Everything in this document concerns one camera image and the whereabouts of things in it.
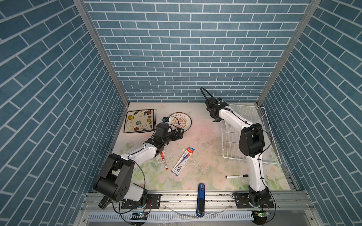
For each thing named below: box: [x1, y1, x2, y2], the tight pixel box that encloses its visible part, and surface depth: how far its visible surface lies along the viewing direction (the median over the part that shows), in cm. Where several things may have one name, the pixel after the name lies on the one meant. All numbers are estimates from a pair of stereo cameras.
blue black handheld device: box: [196, 182, 206, 218], surface depth 75 cm
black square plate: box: [123, 108, 157, 134], surface depth 107 cm
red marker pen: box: [159, 151, 169, 170], surface depth 90 cm
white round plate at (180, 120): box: [168, 112, 193, 132], surface depth 110 cm
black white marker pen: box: [225, 174, 249, 179], surface depth 84 cm
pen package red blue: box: [171, 146, 196, 177], surface depth 88 cm
